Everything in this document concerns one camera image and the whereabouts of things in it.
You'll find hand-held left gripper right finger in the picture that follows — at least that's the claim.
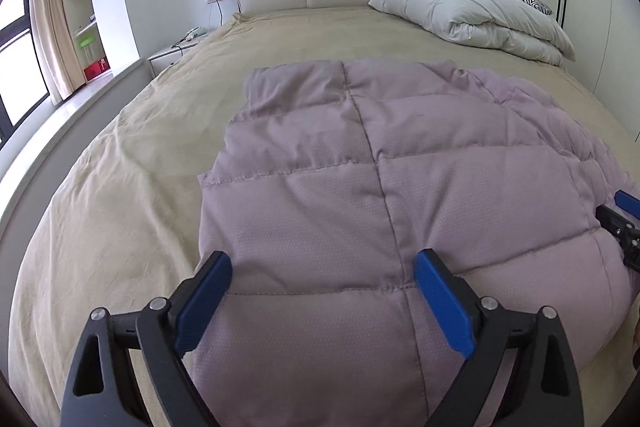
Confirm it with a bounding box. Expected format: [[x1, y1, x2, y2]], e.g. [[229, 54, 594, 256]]
[[413, 248, 585, 427]]

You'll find beige curtain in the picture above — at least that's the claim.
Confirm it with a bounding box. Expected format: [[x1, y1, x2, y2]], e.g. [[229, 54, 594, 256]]
[[27, 0, 83, 100]]

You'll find green lidded container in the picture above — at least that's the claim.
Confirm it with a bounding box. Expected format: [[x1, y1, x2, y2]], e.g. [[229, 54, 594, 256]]
[[77, 36, 99, 65]]

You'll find mauve hooded puffer jacket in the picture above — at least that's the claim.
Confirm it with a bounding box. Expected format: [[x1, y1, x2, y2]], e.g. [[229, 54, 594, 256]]
[[190, 59, 640, 427]]

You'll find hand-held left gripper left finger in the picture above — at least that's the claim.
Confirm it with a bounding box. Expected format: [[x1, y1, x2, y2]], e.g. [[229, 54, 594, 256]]
[[60, 251, 233, 427]]

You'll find white nightstand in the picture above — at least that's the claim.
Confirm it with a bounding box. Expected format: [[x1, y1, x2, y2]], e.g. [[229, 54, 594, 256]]
[[147, 38, 206, 78]]

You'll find white wardrobe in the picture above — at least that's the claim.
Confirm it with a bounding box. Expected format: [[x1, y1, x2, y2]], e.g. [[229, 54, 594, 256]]
[[520, 0, 640, 108]]

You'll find bed with beige sheet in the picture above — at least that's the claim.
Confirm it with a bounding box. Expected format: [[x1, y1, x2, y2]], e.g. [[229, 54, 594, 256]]
[[7, 7, 640, 427]]

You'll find zebra print pillow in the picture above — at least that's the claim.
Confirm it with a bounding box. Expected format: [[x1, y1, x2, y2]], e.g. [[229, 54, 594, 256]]
[[486, 0, 553, 16]]

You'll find red box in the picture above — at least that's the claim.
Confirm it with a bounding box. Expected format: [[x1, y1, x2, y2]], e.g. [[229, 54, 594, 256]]
[[82, 58, 109, 82]]

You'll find white folded duvet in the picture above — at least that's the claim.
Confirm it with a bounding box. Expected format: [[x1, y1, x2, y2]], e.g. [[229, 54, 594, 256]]
[[368, 0, 576, 68]]

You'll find white window ledge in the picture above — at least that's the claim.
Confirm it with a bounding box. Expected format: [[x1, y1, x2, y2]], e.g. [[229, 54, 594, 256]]
[[0, 57, 151, 238]]

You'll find black framed window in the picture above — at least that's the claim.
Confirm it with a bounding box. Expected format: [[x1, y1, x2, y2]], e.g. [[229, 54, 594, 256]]
[[0, 0, 51, 142]]

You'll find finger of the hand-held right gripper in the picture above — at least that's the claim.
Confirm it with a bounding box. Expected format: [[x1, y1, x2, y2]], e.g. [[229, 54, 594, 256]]
[[595, 205, 640, 270], [614, 189, 640, 214]]

